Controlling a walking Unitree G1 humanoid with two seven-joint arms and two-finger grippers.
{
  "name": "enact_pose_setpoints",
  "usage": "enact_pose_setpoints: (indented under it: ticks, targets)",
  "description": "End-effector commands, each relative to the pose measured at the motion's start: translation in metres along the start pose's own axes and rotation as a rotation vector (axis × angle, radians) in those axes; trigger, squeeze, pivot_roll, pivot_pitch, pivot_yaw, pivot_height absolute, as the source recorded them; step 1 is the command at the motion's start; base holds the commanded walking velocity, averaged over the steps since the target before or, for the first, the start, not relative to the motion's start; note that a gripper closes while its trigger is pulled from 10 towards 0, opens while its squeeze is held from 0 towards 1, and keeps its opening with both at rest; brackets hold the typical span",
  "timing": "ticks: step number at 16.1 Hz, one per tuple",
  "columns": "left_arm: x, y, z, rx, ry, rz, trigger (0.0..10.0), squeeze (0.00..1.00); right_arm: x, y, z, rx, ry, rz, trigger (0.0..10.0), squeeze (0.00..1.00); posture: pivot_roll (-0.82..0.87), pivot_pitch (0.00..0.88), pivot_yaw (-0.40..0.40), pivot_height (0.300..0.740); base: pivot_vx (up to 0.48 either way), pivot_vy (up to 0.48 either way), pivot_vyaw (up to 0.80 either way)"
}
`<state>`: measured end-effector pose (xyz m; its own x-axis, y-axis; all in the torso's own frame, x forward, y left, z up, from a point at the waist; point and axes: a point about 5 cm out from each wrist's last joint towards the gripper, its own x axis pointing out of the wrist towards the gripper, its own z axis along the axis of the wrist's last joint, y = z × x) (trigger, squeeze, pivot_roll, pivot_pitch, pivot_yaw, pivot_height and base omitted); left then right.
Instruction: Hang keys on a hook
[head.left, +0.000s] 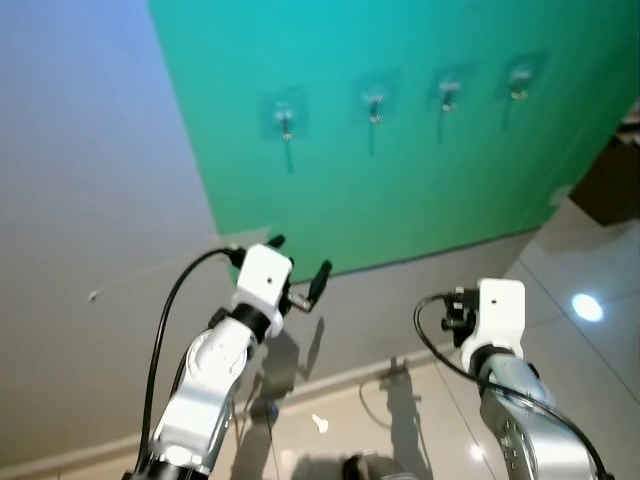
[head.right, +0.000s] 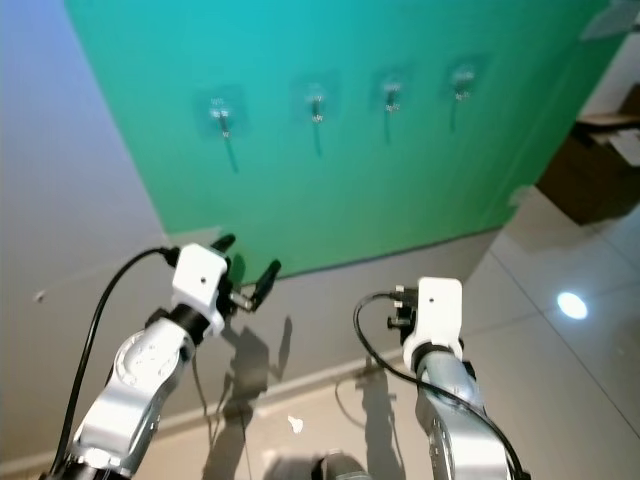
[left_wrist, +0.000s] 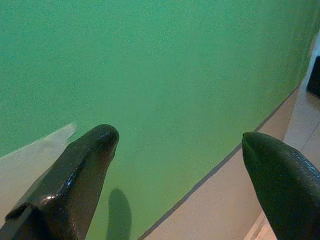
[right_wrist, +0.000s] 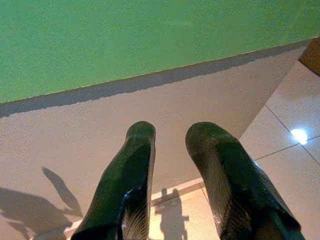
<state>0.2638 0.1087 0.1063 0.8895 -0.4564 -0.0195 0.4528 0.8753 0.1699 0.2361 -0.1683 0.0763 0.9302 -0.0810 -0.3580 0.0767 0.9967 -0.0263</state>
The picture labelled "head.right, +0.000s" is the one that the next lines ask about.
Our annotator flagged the grey robot leg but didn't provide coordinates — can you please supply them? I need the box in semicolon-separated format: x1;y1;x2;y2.
310;453;372;480

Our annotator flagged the open brown cardboard box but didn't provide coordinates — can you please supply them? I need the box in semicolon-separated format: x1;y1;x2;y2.
535;108;640;227

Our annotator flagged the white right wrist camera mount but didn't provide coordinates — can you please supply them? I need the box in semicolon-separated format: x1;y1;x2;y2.
404;277;464;371

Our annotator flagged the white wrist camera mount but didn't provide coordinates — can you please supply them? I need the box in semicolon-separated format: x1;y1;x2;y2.
404;277;464;371
170;243;229;336

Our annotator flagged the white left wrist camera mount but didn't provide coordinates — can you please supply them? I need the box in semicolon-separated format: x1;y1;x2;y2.
170;243;229;336

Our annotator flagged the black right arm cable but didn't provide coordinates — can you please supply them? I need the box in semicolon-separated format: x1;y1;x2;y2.
352;290;532;480

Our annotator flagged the clear adhesive metal wall hook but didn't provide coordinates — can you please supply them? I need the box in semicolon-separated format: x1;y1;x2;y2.
298;72;340;127
372;66;414;114
198;85;247;140
444;55;487;103

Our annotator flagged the green wall sheet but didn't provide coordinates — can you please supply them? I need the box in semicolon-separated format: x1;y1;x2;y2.
64;0;640;282

